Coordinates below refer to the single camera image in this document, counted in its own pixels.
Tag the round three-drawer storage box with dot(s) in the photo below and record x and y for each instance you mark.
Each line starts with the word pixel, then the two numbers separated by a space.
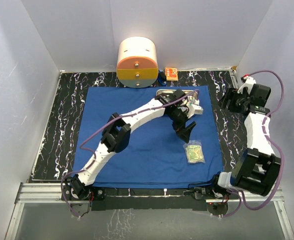
pixel 137 65

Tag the blue surgical cloth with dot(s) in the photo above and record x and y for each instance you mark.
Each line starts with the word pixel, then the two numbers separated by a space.
pixel 155 157

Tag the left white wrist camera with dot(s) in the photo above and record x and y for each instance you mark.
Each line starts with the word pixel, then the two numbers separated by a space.
pixel 194 107

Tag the blue black clip tool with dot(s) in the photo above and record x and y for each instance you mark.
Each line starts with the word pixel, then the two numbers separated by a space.
pixel 162 79

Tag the steel instrument tray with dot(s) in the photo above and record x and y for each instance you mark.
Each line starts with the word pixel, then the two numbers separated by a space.
pixel 161 91

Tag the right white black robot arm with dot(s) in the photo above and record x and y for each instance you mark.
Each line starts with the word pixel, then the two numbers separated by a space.
pixel 259 167

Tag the green clear supply packet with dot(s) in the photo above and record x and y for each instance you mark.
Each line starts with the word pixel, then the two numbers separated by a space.
pixel 194 152

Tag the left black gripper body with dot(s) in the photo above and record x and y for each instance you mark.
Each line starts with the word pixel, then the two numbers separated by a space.
pixel 178 119

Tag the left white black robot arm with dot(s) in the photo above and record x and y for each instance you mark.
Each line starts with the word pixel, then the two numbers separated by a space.
pixel 179 105

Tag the small orange spiral notebook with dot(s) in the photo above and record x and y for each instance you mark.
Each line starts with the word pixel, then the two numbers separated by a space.
pixel 171 74

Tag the aluminium frame rail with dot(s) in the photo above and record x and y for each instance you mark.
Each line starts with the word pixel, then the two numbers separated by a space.
pixel 49 211

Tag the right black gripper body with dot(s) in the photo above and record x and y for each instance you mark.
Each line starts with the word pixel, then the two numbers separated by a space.
pixel 238 100

